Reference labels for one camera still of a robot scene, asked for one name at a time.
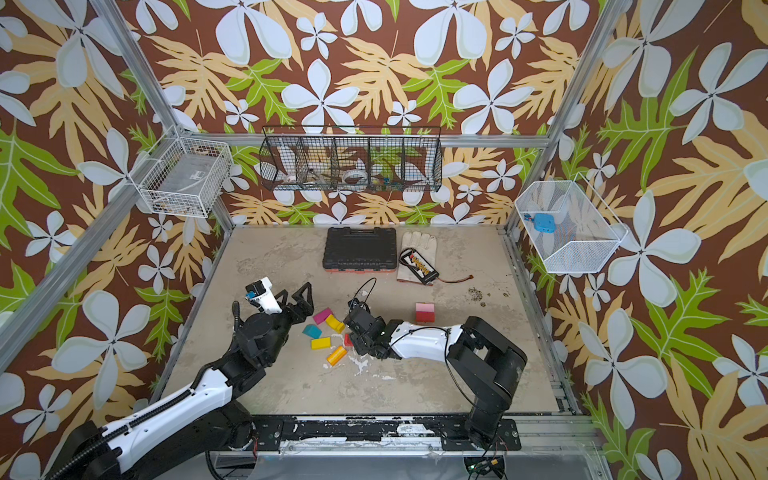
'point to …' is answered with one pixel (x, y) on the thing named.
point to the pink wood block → (425, 307)
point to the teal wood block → (313, 331)
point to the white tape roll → (355, 176)
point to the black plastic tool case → (359, 250)
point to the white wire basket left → (183, 176)
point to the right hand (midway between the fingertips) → (360, 332)
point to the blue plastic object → (542, 222)
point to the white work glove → (426, 245)
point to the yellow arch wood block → (334, 323)
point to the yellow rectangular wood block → (322, 343)
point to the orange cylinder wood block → (336, 355)
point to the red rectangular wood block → (425, 317)
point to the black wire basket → (352, 159)
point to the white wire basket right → (587, 232)
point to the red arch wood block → (347, 340)
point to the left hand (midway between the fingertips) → (298, 285)
